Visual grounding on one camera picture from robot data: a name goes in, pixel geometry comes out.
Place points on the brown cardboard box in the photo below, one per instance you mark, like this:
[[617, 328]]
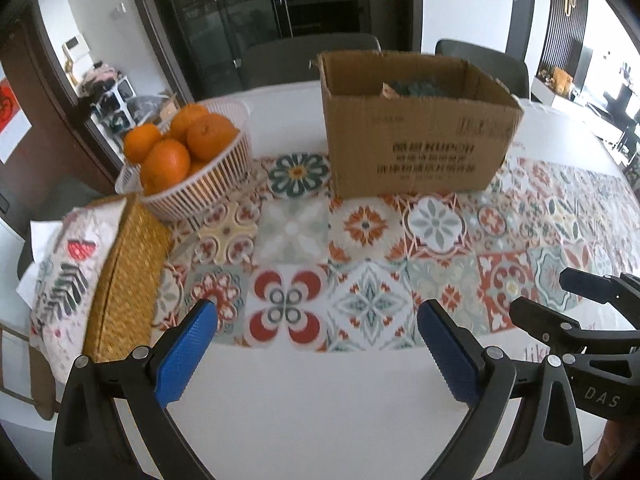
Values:
[[410, 145]]

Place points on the pile of clothes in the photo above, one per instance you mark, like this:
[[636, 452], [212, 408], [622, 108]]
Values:
[[102, 77]]

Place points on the small open cardboard box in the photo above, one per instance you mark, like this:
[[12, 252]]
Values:
[[170, 107]]

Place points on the grey dining chair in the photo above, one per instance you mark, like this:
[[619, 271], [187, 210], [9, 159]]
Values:
[[65, 197], [490, 67], [305, 60]]

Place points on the floral tile table runner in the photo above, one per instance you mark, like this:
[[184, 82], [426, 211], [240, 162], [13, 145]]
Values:
[[370, 260]]

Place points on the pile of oranges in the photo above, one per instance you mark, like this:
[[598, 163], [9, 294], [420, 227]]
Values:
[[167, 160]]

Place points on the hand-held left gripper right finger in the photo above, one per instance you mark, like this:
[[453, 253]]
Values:
[[450, 355]]

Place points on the white plastic fruit basket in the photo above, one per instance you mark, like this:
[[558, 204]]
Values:
[[210, 185]]

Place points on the red and white door poster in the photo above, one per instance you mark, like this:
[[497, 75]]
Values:
[[10, 120]]

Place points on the white shoe rack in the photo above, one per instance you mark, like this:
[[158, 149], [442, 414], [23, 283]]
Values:
[[117, 105]]

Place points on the round wooden stool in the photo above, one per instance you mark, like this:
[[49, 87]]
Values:
[[35, 385]]

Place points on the flat screen television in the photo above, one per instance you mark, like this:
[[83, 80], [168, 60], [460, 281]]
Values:
[[585, 67]]

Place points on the person's right forearm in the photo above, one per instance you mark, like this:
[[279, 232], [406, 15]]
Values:
[[611, 445]]

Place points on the white media cabinet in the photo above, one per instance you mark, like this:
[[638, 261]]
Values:
[[542, 92]]

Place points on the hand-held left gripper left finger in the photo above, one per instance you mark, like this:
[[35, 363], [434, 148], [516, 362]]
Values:
[[185, 355]]

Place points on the brown wooden door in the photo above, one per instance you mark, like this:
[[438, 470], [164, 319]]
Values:
[[45, 110]]

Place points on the dark slatted wall panel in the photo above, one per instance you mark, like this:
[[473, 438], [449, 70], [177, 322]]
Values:
[[560, 35]]

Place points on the white paper tissue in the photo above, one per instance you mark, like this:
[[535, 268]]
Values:
[[37, 245]]

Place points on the grey plastic bag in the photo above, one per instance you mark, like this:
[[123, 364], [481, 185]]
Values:
[[145, 107]]

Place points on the white wall intercom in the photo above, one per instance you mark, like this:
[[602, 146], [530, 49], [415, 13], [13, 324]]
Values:
[[76, 55]]

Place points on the dark glass sliding door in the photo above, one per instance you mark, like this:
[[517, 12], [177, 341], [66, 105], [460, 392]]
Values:
[[250, 15]]

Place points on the white wall switch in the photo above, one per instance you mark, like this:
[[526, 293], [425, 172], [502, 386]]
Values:
[[119, 9]]

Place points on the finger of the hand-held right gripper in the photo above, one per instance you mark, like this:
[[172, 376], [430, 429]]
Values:
[[585, 285], [545, 325]]

